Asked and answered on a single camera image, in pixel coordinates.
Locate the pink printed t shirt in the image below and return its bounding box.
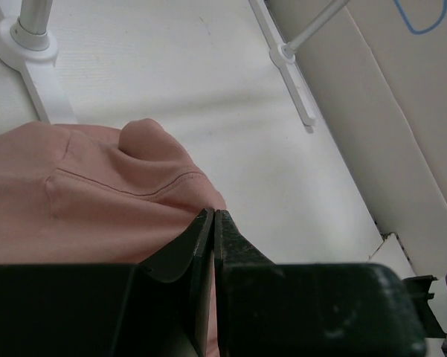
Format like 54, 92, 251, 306
0, 119, 225, 356

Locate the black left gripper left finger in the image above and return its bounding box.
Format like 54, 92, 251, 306
0, 209, 214, 356

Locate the white clothes rack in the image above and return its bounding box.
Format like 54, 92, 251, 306
0, 1, 348, 127

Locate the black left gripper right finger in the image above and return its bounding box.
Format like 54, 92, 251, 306
214, 210, 426, 356

